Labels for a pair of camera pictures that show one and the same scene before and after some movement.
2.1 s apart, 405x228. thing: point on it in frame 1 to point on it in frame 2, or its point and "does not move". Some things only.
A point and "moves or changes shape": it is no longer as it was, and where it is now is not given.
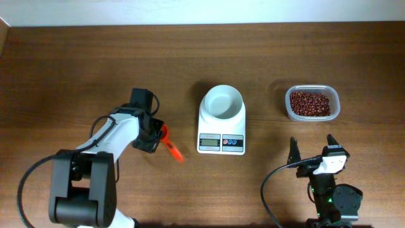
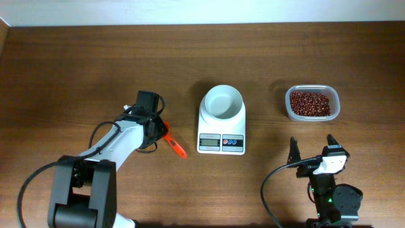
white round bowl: x=222 y=102 does not move
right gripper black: x=307 y=169 does not move
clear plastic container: x=312 y=102 does not move
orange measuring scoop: x=162 y=139 moves or changes shape
